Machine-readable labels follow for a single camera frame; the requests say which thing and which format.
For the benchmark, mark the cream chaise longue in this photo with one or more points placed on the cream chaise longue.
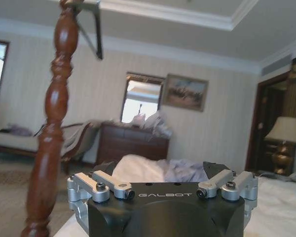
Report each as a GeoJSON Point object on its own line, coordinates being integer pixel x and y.
{"type": "Point", "coordinates": [12, 142]}

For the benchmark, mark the grey metal bracket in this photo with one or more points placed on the grey metal bracket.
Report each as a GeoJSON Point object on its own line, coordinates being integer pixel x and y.
{"type": "Point", "coordinates": [97, 29]}

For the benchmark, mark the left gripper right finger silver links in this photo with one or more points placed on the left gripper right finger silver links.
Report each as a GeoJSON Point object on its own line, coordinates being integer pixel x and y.
{"type": "Point", "coordinates": [219, 184]}

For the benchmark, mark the brass table lamp cream shade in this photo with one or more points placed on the brass table lamp cream shade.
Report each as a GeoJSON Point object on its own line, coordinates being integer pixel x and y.
{"type": "Point", "coordinates": [286, 138]}

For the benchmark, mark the framed landscape painting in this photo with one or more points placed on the framed landscape painting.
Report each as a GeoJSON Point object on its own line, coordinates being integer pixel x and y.
{"type": "Point", "coordinates": [185, 92]}

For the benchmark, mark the white air vent grille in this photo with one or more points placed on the white air vent grille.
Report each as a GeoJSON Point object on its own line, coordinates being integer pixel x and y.
{"type": "Point", "coordinates": [276, 64]}

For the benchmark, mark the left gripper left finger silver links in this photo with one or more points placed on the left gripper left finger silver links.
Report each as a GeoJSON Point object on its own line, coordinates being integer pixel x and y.
{"type": "Point", "coordinates": [102, 184]}

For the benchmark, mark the dark wooden door frame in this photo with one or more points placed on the dark wooden door frame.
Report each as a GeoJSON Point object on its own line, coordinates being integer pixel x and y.
{"type": "Point", "coordinates": [254, 118]}

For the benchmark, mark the turned brown wooden post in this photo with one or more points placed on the turned brown wooden post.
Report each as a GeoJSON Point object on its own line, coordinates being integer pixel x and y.
{"type": "Point", "coordinates": [55, 103]}

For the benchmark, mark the wall mirror dark frame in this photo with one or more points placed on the wall mirror dark frame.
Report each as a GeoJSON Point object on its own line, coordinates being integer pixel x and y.
{"type": "Point", "coordinates": [141, 98]}

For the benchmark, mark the white bed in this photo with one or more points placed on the white bed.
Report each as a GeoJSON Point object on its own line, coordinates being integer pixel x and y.
{"type": "Point", "coordinates": [276, 209]}

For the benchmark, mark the white and lavender garment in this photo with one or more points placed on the white and lavender garment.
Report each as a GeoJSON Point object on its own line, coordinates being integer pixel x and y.
{"type": "Point", "coordinates": [140, 169]}

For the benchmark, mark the pale desk telephone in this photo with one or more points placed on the pale desk telephone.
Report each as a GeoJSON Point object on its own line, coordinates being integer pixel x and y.
{"type": "Point", "coordinates": [294, 177]}

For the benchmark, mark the pale clothes pile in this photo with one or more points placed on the pale clothes pile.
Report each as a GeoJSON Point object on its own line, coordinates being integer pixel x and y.
{"type": "Point", "coordinates": [155, 123]}

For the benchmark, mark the dark wooden dresser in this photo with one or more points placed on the dark wooden dresser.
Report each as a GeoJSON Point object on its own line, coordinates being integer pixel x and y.
{"type": "Point", "coordinates": [133, 145]}

